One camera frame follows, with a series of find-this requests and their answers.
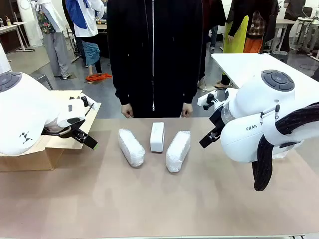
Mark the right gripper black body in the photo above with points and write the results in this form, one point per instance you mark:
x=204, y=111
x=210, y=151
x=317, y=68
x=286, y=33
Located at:
x=219, y=122

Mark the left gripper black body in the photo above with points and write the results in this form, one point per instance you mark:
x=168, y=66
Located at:
x=76, y=134

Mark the bubble-wrapped white clock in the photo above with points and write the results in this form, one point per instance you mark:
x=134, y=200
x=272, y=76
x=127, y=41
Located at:
x=178, y=152
x=131, y=148

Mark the unwrapped white clock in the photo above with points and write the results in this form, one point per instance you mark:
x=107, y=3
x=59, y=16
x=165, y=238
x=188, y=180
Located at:
x=156, y=138

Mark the person's left forearm black sleeve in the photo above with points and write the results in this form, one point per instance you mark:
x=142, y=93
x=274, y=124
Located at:
x=192, y=84

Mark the person's right forearm black sleeve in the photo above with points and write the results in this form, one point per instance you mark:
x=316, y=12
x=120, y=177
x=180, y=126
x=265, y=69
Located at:
x=122, y=84

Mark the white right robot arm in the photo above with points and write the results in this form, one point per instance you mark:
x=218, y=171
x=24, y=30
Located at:
x=249, y=144

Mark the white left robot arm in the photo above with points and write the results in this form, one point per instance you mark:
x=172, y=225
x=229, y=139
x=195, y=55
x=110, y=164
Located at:
x=25, y=112

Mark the person's left hand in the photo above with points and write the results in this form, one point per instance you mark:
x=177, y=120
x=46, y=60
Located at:
x=187, y=110

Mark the person's right hand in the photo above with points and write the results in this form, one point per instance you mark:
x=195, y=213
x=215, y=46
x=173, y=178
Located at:
x=127, y=110

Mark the open cardboard box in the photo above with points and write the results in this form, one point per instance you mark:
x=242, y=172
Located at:
x=62, y=154

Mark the orange cloth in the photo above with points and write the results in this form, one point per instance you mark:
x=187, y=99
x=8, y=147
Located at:
x=98, y=77

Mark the grey metal stool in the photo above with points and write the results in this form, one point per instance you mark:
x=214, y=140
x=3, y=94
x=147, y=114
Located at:
x=42, y=79

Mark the figure floral shirt grey trousers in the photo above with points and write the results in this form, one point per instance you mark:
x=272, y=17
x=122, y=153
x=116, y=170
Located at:
x=58, y=49

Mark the person in orange trousers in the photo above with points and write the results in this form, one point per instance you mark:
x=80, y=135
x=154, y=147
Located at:
x=254, y=42

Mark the person in yellow apron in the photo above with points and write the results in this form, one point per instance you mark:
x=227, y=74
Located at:
x=236, y=32

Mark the person in black zip jacket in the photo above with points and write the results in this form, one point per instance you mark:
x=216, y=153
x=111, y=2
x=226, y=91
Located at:
x=154, y=57

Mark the person in white blue jacket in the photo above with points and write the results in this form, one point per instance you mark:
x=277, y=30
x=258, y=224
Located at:
x=84, y=22

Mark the white standing panel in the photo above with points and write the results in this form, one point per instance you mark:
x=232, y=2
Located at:
x=31, y=27

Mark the grey desk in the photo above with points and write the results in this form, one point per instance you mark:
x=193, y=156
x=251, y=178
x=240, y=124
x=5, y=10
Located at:
x=284, y=22

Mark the person in black trousers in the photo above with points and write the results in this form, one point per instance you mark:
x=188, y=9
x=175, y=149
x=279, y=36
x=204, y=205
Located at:
x=291, y=25

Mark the white-topped desk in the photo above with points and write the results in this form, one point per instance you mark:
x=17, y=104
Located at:
x=15, y=27

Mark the small bottle yellow liquid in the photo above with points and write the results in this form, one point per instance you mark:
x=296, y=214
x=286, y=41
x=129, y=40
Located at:
x=8, y=22

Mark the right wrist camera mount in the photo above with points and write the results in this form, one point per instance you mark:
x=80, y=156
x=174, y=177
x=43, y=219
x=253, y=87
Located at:
x=205, y=99

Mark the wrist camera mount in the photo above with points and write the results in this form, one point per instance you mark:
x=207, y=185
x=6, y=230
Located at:
x=84, y=100
x=205, y=99

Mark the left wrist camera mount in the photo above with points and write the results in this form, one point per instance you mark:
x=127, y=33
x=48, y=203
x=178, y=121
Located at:
x=84, y=100

